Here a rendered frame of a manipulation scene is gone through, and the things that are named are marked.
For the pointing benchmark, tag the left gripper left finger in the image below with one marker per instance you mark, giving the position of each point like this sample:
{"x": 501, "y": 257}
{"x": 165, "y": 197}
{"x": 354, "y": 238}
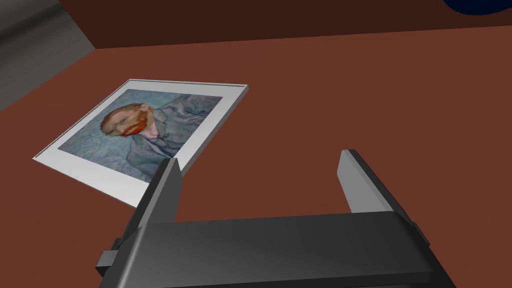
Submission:
{"x": 162, "y": 196}

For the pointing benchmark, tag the dark blue round object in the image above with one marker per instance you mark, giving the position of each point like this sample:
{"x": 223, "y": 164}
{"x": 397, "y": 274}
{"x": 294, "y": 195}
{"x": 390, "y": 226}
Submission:
{"x": 476, "y": 5}

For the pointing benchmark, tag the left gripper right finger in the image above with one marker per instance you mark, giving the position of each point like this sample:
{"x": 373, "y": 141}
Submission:
{"x": 366, "y": 186}

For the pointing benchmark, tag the reddish brown table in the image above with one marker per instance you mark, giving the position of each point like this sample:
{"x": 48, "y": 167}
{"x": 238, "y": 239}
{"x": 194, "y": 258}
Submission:
{"x": 320, "y": 100}

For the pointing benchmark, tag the white framed portrait picture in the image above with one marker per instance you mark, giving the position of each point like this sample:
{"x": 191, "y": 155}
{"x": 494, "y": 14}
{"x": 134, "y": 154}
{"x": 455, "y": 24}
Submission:
{"x": 156, "y": 128}

